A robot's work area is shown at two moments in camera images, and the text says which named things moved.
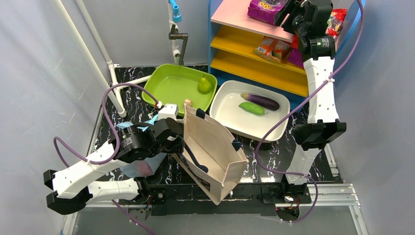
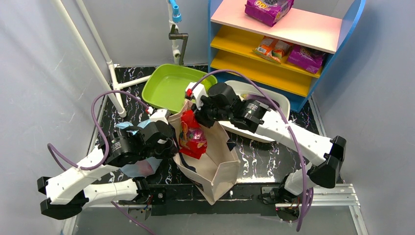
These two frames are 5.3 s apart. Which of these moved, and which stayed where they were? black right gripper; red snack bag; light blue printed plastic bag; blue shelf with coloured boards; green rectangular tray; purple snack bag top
Moved: black right gripper; red snack bag
Stayed: green rectangular tray; purple snack bag top; blue shelf with coloured boards; light blue printed plastic bag
